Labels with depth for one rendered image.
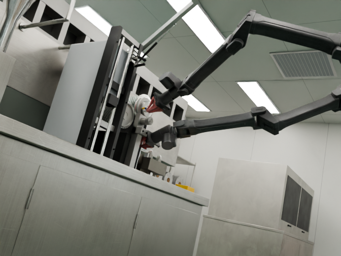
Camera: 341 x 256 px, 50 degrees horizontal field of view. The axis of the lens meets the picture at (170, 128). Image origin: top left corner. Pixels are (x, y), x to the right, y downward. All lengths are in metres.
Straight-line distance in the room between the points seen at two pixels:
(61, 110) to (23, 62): 0.28
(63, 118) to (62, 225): 0.59
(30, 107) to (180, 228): 0.88
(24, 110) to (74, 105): 0.26
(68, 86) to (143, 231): 0.71
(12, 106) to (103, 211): 0.69
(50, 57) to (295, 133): 5.03
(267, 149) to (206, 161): 1.15
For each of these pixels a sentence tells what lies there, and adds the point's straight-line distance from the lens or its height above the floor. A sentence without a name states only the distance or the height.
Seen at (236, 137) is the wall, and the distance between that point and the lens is 6.62.
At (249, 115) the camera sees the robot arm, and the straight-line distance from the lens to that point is 1.72.
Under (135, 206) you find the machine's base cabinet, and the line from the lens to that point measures 1.40.
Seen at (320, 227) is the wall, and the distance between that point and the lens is 5.95.
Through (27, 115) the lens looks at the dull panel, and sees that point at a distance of 1.76.
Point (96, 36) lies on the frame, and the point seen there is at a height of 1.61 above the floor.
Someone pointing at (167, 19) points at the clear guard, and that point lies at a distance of 2.24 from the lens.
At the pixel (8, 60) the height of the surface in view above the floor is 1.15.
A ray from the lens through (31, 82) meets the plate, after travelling 1.77.
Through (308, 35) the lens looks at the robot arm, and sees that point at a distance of 1.36.
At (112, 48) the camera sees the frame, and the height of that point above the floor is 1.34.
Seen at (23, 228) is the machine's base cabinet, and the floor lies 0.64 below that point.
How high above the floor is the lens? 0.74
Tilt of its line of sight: 14 degrees up
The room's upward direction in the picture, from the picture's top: 13 degrees clockwise
